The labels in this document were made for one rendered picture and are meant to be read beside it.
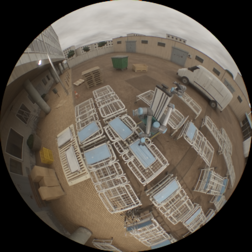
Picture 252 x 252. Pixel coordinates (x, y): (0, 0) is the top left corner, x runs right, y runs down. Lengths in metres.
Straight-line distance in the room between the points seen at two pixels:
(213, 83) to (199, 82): 1.28
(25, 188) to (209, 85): 13.04
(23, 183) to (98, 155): 4.90
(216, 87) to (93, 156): 8.61
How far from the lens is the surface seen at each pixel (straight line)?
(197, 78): 7.59
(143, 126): 2.45
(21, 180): 5.59
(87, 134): 2.39
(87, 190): 3.03
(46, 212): 5.83
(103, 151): 2.01
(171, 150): 2.90
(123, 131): 2.08
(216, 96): 7.95
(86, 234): 4.28
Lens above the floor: 2.45
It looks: 61 degrees down
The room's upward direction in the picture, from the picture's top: 5 degrees counter-clockwise
